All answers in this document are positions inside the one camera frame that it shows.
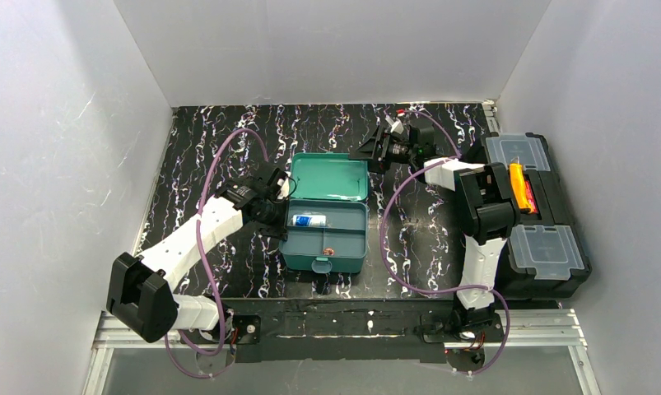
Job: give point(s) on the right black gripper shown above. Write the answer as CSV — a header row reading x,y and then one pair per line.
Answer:
x,y
379,148

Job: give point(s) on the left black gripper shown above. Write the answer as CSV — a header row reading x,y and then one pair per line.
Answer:
x,y
278,191

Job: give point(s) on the white ointment tube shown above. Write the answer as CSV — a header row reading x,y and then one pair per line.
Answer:
x,y
309,220

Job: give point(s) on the teal medicine box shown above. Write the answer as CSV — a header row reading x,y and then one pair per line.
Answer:
x,y
328,176

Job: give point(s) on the teal insert tray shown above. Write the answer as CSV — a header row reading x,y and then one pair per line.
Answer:
x,y
344,230

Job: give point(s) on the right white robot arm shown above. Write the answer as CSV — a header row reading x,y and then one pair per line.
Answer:
x,y
486,206

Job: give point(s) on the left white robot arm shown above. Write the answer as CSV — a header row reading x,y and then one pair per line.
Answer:
x,y
142,287

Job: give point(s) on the orange tool in toolbox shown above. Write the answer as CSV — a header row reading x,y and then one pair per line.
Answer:
x,y
518,185

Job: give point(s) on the black tool box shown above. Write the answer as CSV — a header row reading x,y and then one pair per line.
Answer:
x,y
543,258

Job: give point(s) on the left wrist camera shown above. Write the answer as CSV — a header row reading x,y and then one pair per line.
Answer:
x,y
285,187

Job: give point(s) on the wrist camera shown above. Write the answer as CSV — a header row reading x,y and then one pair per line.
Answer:
x,y
285,187
395,125

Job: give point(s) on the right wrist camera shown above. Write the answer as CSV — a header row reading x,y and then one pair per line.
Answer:
x,y
395,125

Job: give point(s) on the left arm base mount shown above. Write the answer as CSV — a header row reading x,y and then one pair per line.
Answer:
x,y
240,330

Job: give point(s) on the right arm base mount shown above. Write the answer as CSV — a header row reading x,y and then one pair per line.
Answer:
x,y
471,328

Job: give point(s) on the aluminium frame rail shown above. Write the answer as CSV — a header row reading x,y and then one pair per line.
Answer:
x,y
530,327

